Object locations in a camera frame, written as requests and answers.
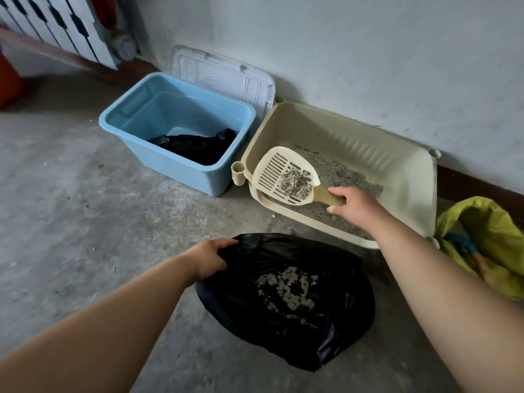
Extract person's right hand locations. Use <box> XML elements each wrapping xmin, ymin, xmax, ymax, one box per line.
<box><xmin>327</xmin><ymin>186</ymin><xmax>386</xmax><ymax>236</ymax></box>

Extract person's left hand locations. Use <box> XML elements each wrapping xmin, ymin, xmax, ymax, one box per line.
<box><xmin>183</xmin><ymin>238</ymin><xmax>240</xmax><ymax>286</ymax></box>

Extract beige slotted litter scoop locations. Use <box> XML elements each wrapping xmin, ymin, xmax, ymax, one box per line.
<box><xmin>251</xmin><ymin>146</ymin><xmax>347</xmax><ymax>207</ymax></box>

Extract black plastic garbage bag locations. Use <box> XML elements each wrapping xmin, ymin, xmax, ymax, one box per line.
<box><xmin>194</xmin><ymin>233</ymin><xmax>376</xmax><ymax>372</ymax></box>

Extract person's right forearm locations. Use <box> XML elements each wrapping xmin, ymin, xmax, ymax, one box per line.
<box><xmin>370</xmin><ymin>212</ymin><xmax>524</xmax><ymax>393</ymax></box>

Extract person's left forearm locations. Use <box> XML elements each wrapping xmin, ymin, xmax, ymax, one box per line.
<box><xmin>0</xmin><ymin>254</ymin><xmax>195</xmax><ymax>393</ymax></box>

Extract grey cat litter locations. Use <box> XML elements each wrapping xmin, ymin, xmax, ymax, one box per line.
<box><xmin>262</xmin><ymin>144</ymin><xmax>385</xmax><ymax>241</ymax></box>

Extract litter clumps on scoop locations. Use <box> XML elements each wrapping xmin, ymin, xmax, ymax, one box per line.
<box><xmin>278</xmin><ymin>168</ymin><xmax>315</xmax><ymax>200</ymax></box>

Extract beige plastic litter tray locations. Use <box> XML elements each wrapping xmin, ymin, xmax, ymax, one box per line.
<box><xmin>231</xmin><ymin>97</ymin><xmax>442</xmax><ymax>250</ymax></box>

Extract litter clumps in garbage bag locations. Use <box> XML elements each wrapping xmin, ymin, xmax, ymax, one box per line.
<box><xmin>256</xmin><ymin>267</ymin><xmax>324</xmax><ymax>328</ymax></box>

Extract black bag in bin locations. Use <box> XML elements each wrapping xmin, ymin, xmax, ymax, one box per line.
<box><xmin>148</xmin><ymin>128</ymin><xmax>238</xmax><ymax>166</ymax></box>

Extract blue plastic storage bin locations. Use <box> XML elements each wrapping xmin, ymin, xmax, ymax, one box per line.
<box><xmin>99</xmin><ymin>72</ymin><xmax>257</xmax><ymax>197</ymax></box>

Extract yellow plastic bag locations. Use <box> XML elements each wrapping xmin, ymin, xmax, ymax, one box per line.
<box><xmin>434</xmin><ymin>196</ymin><xmax>524</xmax><ymax>301</ymax></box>

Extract white plastic bin lid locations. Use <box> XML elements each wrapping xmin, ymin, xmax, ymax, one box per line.
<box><xmin>171</xmin><ymin>45</ymin><xmax>276</xmax><ymax>119</ymax></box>

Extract white radiator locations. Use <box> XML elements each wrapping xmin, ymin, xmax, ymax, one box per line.
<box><xmin>0</xmin><ymin>0</ymin><xmax>119</xmax><ymax>70</ymax></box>

